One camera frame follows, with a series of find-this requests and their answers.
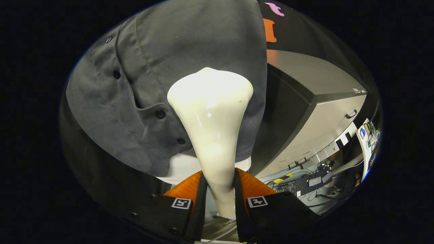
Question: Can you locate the grey button shirt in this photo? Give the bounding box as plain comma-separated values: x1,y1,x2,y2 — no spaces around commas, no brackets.
65,0,269,177

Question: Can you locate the black backdrop cloth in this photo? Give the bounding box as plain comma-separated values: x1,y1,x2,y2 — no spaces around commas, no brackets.
257,0,379,117

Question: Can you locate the white mannequin torso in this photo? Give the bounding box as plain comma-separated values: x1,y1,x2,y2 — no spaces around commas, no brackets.
157,152,252,185

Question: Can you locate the white garment steamer head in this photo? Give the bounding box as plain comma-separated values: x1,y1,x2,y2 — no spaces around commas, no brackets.
167,67,254,244

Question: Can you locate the black floor device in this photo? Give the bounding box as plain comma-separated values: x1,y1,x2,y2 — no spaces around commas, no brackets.
276,169,335,197

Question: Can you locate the white desk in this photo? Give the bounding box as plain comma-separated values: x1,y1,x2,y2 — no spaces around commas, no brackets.
356,118,381,182

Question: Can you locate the tangle of black floor cables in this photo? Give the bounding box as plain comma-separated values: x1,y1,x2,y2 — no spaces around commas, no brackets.
264,159,343,204

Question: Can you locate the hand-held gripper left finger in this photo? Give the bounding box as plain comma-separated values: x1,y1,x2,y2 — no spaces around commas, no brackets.
125,169,208,244

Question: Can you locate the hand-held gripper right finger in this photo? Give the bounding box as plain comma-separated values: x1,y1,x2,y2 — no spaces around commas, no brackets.
234,168,318,244

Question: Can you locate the grey metal cabinet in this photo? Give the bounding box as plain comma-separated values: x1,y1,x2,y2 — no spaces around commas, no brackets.
249,49,369,179

